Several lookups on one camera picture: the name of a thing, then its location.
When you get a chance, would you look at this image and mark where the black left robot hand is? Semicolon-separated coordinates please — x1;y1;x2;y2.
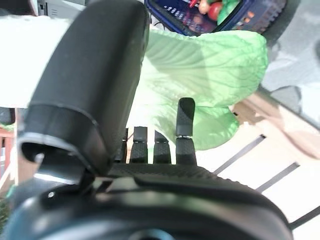
0;0;294;240

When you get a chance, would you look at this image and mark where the toy napa cabbage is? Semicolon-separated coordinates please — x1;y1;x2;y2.
139;28;269;151

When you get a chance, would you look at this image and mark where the blue plastic shopping basket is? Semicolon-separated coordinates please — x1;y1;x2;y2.
144;0;287;37

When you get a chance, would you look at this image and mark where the beige toy mushroom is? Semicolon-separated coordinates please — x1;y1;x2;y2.
198;0;211;15

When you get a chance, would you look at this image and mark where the red toy tomato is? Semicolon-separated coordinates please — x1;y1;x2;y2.
207;2;225;21

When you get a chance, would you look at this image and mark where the small round green cabbage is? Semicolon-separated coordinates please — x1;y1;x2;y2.
217;0;242;25

